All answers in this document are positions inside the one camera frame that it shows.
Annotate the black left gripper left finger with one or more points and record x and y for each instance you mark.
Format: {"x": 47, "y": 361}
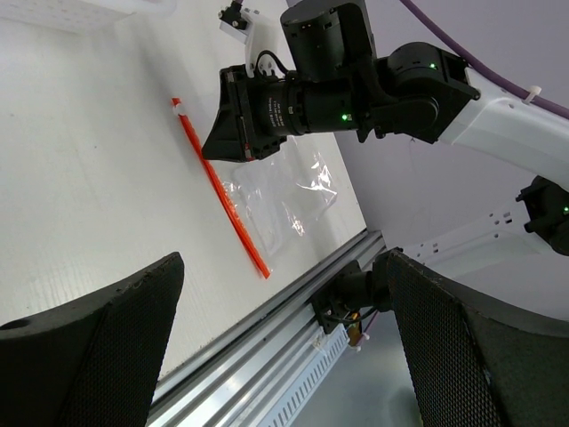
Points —
{"x": 93, "y": 361}

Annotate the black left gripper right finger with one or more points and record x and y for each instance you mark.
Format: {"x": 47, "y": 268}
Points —
{"x": 475, "y": 360}

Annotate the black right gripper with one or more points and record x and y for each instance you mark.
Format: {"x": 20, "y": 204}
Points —
{"x": 332, "y": 87}

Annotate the clear zip bag red zipper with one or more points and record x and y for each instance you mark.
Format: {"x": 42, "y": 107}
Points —
{"x": 269, "y": 202}

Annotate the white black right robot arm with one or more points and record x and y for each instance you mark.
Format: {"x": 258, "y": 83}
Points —
{"x": 429, "y": 93}

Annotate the white perforated plastic basket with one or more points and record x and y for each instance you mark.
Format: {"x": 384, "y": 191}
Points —
{"x": 76, "y": 16}

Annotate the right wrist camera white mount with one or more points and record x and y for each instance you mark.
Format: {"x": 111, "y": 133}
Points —
{"x": 258, "y": 36}

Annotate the aluminium front rail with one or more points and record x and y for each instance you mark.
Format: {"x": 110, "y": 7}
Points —
{"x": 206, "y": 389}

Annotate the white slotted cable duct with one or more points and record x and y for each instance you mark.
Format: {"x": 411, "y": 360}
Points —
{"x": 280, "y": 395}

